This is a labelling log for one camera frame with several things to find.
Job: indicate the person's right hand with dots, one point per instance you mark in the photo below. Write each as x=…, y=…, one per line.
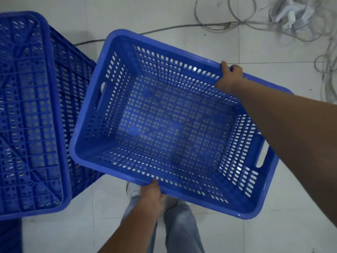
x=231, y=80

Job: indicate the person's left hand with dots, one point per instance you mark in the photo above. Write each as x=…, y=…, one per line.
x=152, y=198

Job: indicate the person's left thumb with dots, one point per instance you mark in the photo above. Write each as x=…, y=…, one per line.
x=154, y=184

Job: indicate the person's right thumb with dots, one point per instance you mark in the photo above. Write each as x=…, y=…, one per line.
x=219, y=83

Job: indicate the blue perforated plastic basket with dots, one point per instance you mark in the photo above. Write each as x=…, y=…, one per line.
x=168, y=129

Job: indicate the person's left forearm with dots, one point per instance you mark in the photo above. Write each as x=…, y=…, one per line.
x=131, y=231

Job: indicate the person's right forearm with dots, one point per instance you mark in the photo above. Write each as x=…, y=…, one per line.
x=289, y=123

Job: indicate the light blue jeans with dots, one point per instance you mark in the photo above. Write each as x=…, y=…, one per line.
x=179, y=229

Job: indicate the white power strip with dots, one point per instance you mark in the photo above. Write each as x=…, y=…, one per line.
x=291, y=11

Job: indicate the upturned blue plastic crate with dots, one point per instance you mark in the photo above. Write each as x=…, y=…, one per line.
x=31, y=115

